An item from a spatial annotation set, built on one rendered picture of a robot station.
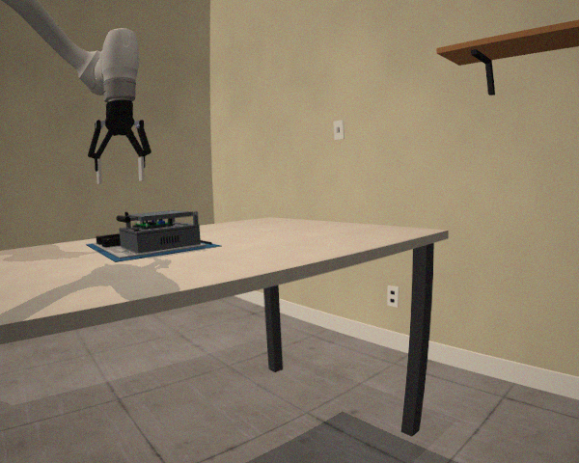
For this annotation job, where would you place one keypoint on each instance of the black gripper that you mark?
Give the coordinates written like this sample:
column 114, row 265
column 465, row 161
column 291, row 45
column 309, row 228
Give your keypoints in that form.
column 119, row 120

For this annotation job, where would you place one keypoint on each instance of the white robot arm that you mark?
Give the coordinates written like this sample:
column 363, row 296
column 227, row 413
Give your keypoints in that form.
column 119, row 59

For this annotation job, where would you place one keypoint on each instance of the green circuit board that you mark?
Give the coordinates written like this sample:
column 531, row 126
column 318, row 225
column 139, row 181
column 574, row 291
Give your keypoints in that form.
column 151, row 223

